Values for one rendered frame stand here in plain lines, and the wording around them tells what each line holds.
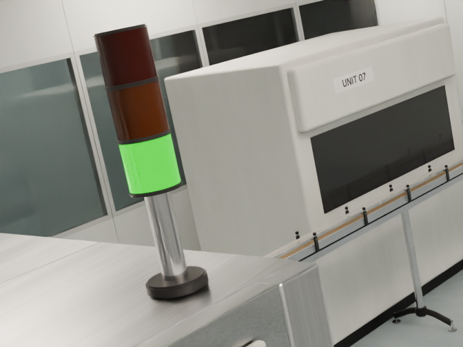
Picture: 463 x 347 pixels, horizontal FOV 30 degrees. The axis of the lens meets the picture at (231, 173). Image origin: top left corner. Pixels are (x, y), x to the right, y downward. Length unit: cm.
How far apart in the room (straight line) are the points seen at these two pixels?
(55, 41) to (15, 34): 31
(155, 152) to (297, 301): 19
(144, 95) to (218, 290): 19
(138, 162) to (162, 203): 5
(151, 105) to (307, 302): 23
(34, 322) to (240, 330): 20
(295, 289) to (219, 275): 8
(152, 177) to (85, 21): 556
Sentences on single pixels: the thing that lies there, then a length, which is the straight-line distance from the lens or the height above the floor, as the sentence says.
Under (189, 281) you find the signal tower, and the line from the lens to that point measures 81.
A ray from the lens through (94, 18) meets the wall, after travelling 638.
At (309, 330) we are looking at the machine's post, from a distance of 82.
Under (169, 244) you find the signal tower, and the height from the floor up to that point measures 215.
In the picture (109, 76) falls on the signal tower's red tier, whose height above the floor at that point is 231.
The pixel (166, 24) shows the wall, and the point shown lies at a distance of 679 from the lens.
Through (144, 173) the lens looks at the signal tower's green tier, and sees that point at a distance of 78.
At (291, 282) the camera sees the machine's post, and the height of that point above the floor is 209.
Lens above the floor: 235
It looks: 11 degrees down
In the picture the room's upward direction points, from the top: 12 degrees counter-clockwise
